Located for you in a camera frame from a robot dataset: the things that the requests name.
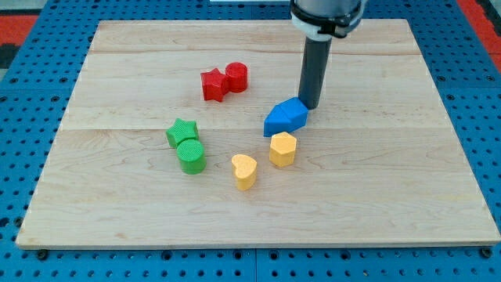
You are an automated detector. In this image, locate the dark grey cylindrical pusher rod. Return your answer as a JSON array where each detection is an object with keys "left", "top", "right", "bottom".
[{"left": 298, "top": 38, "right": 332, "bottom": 110}]

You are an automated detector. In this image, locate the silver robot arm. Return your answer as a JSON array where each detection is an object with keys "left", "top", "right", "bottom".
[{"left": 290, "top": 0, "right": 367, "bottom": 110}]

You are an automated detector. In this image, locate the blue cube block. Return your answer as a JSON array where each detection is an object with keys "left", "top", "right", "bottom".
[{"left": 279, "top": 97, "right": 308, "bottom": 132}]

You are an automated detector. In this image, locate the blue triangle block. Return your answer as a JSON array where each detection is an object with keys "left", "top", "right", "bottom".
[{"left": 263, "top": 105, "right": 293, "bottom": 137}]

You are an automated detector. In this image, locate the red cylinder block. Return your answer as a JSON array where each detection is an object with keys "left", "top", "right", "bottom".
[{"left": 225, "top": 62, "right": 248, "bottom": 93}]

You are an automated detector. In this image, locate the yellow hexagon block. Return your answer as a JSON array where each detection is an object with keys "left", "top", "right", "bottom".
[{"left": 269, "top": 132, "right": 297, "bottom": 167}]

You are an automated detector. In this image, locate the red star block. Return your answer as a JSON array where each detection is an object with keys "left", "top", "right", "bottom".
[{"left": 200, "top": 68, "right": 229, "bottom": 103}]

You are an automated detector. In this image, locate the yellow heart block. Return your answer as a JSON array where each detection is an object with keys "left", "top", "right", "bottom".
[{"left": 231, "top": 154, "right": 258, "bottom": 191}]

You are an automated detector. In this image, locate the light wooden board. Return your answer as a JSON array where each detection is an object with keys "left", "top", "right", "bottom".
[{"left": 16, "top": 19, "right": 500, "bottom": 250}]

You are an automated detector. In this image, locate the green star block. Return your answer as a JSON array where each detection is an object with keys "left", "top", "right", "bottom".
[{"left": 165, "top": 118, "right": 199, "bottom": 148}]

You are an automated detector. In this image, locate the green cylinder block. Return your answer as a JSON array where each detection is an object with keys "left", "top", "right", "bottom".
[{"left": 177, "top": 139, "right": 207, "bottom": 175}]

